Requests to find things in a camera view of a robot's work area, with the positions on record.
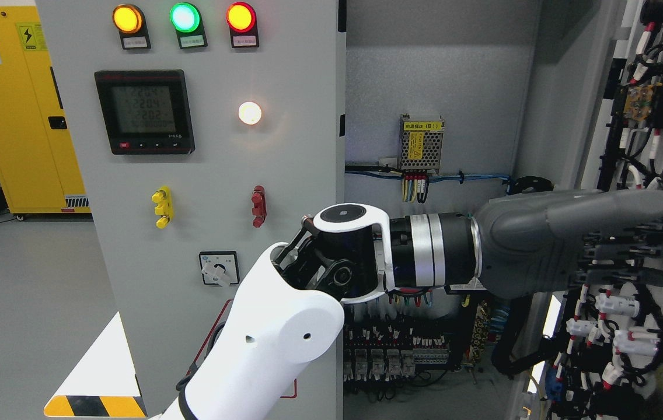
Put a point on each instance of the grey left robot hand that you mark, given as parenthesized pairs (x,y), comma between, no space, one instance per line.
(545,242)

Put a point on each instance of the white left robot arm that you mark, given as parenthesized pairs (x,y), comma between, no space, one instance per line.
(288,310)

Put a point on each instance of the red indicator lamp left door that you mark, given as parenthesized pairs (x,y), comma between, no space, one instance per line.
(242,25)

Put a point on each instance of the green indicator lamp left door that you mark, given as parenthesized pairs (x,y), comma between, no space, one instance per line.
(188,25)

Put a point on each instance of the yellow indicator lamp left door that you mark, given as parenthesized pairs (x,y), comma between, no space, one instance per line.
(130,23)

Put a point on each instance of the metal mesh power supply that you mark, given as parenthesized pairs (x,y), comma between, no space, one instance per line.
(421,138)

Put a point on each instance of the lower relay terminal row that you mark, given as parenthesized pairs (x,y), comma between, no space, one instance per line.
(390,351)

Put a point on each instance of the red electric danger sticker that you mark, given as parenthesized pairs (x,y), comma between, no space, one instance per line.
(210,340)

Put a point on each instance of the white glowing indicator lamp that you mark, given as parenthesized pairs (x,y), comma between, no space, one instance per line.
(250,113)

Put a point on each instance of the black digital power meter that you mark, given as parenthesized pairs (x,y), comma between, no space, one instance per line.
(146,112)

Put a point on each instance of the yellow safety cabinet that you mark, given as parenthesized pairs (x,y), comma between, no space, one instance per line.
(39,171)

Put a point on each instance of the red terminal post block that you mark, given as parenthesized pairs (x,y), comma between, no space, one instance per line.
(259,209)

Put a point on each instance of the yellow terminal post block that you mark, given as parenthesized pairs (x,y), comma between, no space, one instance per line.
(163,206)

